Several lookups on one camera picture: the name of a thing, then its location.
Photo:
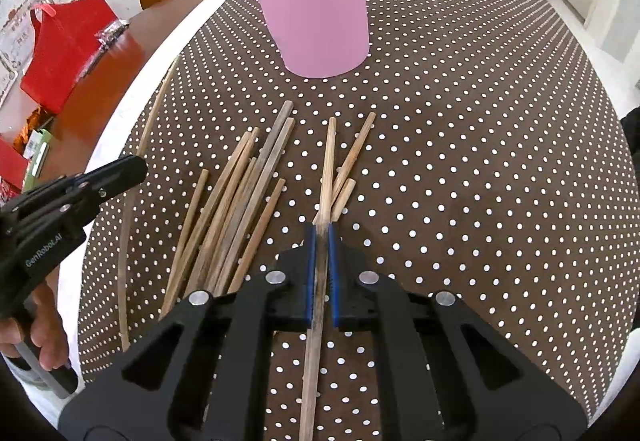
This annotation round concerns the short wooden chopstick right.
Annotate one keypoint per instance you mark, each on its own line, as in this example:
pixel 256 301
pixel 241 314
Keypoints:
pixel 342 199

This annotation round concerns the angled wooden chopstick right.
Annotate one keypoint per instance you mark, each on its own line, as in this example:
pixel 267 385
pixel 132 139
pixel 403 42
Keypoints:
pixel 352 160

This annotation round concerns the brown polka dot tablecloth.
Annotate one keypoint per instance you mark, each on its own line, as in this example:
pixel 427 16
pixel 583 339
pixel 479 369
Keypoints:
pixel 495 168

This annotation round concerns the short wooden chopstick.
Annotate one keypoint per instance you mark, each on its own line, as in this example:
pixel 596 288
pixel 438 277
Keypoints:
pixel 256 237
pixel 342 199

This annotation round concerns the red gift bag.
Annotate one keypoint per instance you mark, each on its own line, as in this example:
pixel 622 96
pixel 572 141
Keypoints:
pixel 66 42

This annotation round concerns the dark weathered chopstick long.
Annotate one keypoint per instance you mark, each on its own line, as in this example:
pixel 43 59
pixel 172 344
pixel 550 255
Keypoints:
pixel 238 206

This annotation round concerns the person's left hand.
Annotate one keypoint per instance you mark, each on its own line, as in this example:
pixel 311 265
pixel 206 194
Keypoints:
pixel 46 332

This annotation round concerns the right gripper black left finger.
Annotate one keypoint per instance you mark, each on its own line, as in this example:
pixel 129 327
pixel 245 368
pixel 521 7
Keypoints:
pixel 202 372

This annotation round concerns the short wooden chopstick middle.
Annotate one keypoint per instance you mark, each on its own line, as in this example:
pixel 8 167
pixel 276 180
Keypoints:
pixel 256 237

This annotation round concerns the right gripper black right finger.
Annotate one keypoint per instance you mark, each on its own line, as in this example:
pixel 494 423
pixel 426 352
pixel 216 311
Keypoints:
pixel 443 373

